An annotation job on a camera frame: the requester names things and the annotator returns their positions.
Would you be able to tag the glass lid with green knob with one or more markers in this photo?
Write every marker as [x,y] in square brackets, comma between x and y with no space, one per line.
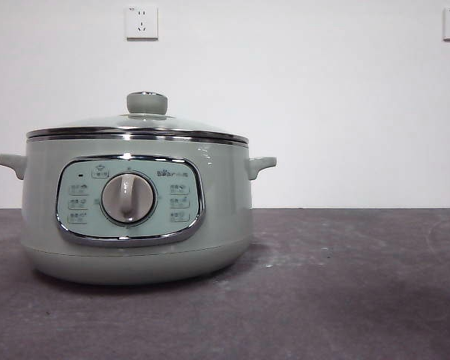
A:
[147,103]

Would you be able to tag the pale green electric cooking pot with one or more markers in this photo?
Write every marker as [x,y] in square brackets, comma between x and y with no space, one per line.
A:
[225,195]

